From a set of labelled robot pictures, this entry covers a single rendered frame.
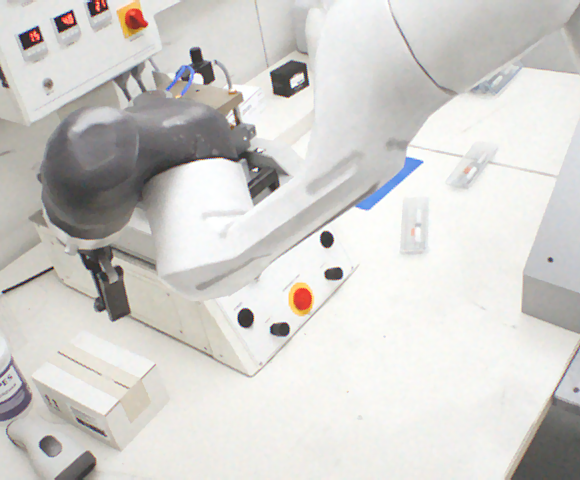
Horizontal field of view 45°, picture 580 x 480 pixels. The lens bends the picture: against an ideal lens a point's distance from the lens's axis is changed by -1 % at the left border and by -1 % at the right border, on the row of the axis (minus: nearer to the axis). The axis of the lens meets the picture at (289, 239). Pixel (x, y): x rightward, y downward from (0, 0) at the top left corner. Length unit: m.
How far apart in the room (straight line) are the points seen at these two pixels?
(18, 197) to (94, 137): 1.14
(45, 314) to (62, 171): 0.95
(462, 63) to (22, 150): 1.32
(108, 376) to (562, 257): 0.75
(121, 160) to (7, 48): 0.69
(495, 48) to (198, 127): 0.27
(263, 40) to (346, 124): 1.70
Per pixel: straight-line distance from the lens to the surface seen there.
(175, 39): 1.95
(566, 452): 2.05
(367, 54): 0.51
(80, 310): 1.49
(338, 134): 0.52
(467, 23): 0.49
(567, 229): 1.23
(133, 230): 1.21
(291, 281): 1.28
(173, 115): 0.64
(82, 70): 1.34
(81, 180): 0.58
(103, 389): 1.18
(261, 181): 1.22
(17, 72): 1.27
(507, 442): 1.11
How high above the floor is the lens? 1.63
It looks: 36 degrees down
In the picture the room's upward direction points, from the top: 11 degrees counter-clockwise
